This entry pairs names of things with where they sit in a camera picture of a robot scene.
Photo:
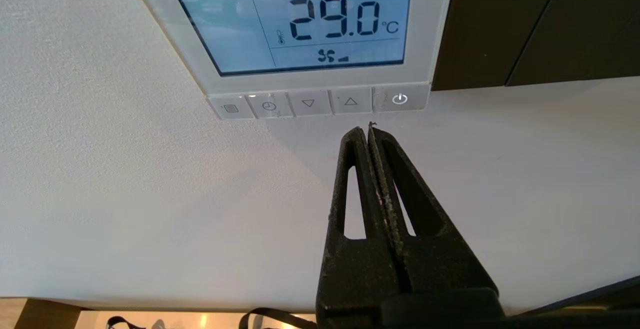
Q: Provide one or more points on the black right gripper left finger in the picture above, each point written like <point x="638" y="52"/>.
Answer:
<point x="355" y="269"/>

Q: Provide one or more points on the grey down arrow button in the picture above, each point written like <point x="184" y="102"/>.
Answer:
<point x="308" y="103"/>

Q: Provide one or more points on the grey up arrow button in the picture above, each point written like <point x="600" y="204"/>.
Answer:
<point x="351" y="101"/>

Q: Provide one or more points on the dark brown wall switch plate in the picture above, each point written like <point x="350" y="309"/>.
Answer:
<point x="490" y="24"/>

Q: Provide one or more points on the dark brown door frame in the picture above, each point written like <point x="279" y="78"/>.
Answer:
<point x="627" y="294"/>

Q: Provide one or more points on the large black backpack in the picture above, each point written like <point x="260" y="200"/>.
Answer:
<point x="114" y="320"/>

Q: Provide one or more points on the white wall thermostat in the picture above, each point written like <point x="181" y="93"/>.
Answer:
<point x="240" y="19"/>

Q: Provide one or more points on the crumpled black cloth bag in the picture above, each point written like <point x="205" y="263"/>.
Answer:
<point x="272" y="311"/>

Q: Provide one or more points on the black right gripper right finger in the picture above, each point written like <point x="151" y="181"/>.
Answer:
<point x="440" y="264"/>

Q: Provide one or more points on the grey power button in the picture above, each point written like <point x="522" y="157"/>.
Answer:
<point x="400" y="99"/>

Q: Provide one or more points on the grey menu button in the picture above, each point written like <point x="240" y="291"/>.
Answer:
<point x="230" y="109"/>

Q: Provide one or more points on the grey clock button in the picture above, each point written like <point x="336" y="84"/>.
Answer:
<point x="269" y="106"/>

